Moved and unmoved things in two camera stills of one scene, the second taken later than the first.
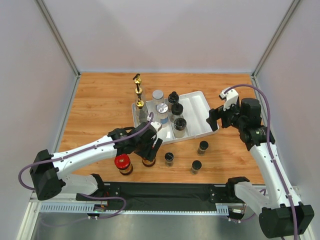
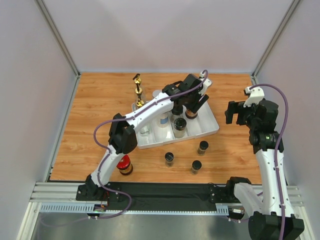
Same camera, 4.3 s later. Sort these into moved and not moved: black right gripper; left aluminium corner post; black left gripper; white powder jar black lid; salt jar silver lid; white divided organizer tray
Moved: black right gripper; salt jar silver lid; black left gripper
Not moved: left aluminium corner post; white powder jar black lid; white divided organizer tray
